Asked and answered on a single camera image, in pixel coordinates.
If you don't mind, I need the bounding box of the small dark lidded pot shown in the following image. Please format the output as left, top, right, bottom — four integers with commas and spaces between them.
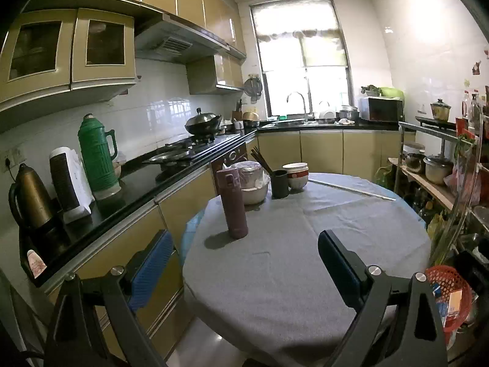
404, 143, 425, 169

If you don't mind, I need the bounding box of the round wall-hung colander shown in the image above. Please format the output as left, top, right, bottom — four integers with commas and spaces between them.
244, 76, 263, 103

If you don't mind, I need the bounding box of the round table with grey cloth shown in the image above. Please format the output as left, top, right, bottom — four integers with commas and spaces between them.
182, 172, 432, 365

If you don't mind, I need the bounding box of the range hood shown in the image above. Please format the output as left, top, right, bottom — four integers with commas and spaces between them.
134, 13, 230, 64

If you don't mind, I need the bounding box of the flat metal lid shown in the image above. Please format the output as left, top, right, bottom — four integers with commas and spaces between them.
147, 150, 192, 163

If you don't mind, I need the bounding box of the black and white heater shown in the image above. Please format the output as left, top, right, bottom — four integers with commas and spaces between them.
49, 147, 94, 224

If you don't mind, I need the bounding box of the metal pot with lid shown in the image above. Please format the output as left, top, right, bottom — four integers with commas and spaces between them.
233, 161, 270, 205

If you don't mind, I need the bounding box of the glass-door wall cabinet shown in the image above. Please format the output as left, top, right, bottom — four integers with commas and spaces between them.
0, 8, 137, 123

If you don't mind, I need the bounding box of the red plastic basket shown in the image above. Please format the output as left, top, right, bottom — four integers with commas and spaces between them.
424, 265, 474, 331

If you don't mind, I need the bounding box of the gas stove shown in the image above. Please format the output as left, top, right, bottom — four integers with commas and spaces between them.
143, 134, 239, 167

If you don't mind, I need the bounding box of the small beige wall cabinet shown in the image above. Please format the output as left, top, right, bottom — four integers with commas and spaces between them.
186, 54, 245, 95

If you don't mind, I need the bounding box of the maroon thermos bottle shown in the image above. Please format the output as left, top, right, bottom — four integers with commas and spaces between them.
216, 168, 248, 238

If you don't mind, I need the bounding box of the black tray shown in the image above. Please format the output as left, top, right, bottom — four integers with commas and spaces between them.
19, 199, 73, 287

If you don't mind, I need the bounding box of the black cup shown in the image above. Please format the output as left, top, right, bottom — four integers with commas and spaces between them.
270, 170, 290, 199

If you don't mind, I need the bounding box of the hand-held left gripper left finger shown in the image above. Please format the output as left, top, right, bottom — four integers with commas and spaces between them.
44, 229, 174, 367

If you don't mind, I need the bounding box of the metal faucet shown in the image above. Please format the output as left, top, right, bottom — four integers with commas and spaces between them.
286, 92, 309, 124

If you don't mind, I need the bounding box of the black wok with lid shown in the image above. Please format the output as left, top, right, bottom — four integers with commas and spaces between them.
185, 108, 223, 135

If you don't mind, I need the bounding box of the green thermos jug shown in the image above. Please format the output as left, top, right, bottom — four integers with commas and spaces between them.
77, 113, 121, 199

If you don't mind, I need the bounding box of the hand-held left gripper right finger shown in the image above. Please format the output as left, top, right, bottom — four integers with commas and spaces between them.
318, 229, 447, 367

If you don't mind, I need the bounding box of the wall socket with plug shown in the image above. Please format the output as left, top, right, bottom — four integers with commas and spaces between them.
2, 147, 25, 172

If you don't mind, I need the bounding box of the steel pot with lid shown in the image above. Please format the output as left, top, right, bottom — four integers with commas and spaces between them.
424, 155, 453, 184

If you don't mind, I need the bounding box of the long thin stick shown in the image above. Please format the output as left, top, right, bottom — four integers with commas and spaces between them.
309, 179, 397, 202

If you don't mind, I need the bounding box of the metal storage rack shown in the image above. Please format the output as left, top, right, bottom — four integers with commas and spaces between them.
397, 117, 489, 287

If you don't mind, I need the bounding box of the light blue table cover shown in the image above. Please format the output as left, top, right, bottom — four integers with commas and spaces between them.
182, 212, 426, 255

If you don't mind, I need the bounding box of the white microwave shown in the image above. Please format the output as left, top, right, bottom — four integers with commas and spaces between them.
359, 96, 403, 124

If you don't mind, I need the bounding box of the small printed cup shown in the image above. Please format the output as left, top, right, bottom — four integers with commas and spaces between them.
27, 250, 47, 278

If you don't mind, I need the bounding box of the black kitchen countertop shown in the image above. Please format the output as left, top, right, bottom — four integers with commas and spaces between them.
19, 120, 406, 287

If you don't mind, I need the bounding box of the window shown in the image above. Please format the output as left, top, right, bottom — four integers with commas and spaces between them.
249, 0, 352, 117

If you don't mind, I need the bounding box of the lidded printed pot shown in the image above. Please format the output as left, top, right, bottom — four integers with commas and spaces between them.
430, 98, 451, 120

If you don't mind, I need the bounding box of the brown electric kettle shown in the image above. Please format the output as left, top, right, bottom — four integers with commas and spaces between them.
8, 163, 54, 230

